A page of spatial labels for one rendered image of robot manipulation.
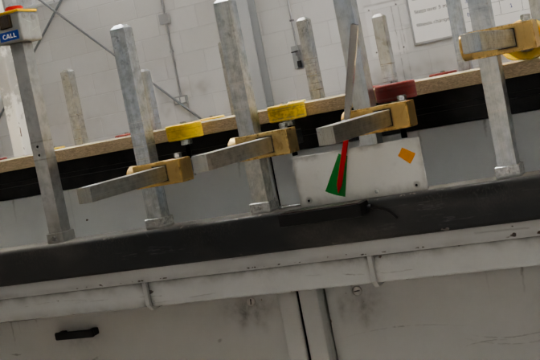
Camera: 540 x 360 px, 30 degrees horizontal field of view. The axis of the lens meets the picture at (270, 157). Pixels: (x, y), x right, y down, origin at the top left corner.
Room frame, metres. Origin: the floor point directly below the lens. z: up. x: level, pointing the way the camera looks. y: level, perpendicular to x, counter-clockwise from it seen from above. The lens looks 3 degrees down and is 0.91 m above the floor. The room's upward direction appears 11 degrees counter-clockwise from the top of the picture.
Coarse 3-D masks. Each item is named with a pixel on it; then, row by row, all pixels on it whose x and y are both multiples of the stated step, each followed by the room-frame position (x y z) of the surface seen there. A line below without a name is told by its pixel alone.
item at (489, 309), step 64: (448, 128) 2.07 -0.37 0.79; (0, 192) 2.56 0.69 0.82; (64, 192) 2.48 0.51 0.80; (128, 192) 2.40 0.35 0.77; (192, 192) 2.33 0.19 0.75; (64, 320) 2.55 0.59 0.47; (128, 320) 2.47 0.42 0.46; (192, 320) 2.40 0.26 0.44; (256, 320) 2.33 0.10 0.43; (320, 320) 2.22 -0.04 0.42; (384, 320) 2.19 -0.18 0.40; (448, 320) 2.13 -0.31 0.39; (512, 320) 2.08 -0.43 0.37
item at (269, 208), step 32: (416, 192) 1.86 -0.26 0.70; (448, 192) 1.83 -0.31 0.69; (480, 192) 1.81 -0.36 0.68; (512, 192) 1.79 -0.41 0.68; (160, 224) 2.11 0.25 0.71; (192, 224) 2.07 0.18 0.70; (224, 224) 2.03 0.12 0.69; (256, 224) 2.00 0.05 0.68; (320, 224) 1.94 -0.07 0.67; (352, 224) 1.92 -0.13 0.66; (384, 224) 1.89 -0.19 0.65; (416, 224) 1.86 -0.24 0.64; (448, 224) 1.84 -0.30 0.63; (480, 224) 1.81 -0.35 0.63; (0, 256) 2.27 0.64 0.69; (32, 256) 2.24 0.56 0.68; (64, 256) 2.20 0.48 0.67; (96, 256) 2.16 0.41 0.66; (128, 256) 2.13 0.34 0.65; (160, 256) 2.10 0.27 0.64; (192, 256) 2.07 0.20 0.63; (224, 256) 2.04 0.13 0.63
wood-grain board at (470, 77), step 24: (456, 72) 2.43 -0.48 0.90; (480, 72) 1.98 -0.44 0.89; (504, 72) 1.96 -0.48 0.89; (528, 72) 1.95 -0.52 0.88; (336, 96) 2.18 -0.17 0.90; (216, 120) 2.23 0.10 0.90; (264, 120) 2.18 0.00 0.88; (96, 144) 2.37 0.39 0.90; (120, 144) 2.34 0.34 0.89; (0, 168) 2.49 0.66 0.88; (24, 168) 2.46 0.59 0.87
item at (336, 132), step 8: (376, 112) 1.81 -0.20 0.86; (384, 112) 1.85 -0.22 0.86; (352, 120) 1.69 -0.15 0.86; (360, 120) 1.73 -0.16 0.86; (368, 120) 1.77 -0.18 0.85; (376, 120) 1.80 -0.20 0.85; (384, 120) 1.85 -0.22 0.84; (320, 128) 1.62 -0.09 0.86; (328, 128) 1.61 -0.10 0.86; (336, 128) 1.62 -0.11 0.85; (344, 128) 1.65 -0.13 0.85; (352, 128) 1.68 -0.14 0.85; (360, 128) 1.72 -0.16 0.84; (368, 128) 1.76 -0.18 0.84; (376, 128) 1.80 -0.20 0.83; (320, 136) 1.62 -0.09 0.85; (328, 136) 1.61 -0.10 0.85; (336, 136) 1.61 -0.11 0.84; (344, 136) 1.64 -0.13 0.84; (352, 136) 1.68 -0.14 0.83; (320, 144) 1.62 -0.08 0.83; (328, 144) 1.61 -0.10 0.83
